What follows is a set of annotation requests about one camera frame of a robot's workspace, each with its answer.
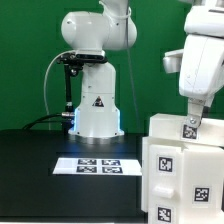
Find white cabinet box body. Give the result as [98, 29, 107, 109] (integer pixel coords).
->
[141, 137, 217, 224]

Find white cabinet block part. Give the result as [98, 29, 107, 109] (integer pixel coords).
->
[149, 114, 224, 147]

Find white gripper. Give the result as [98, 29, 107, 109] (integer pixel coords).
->
[179, 0, 224, 128]

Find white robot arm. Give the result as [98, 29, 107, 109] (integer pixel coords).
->
[61, 0, 224, 143]

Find grey camera cable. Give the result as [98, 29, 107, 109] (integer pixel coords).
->
[43, 49, 76, 132]

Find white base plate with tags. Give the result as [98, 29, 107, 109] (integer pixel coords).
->
[53, 158, 142, 176]

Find black cables at base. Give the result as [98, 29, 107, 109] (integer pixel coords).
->
[21, 111, 76, 131]

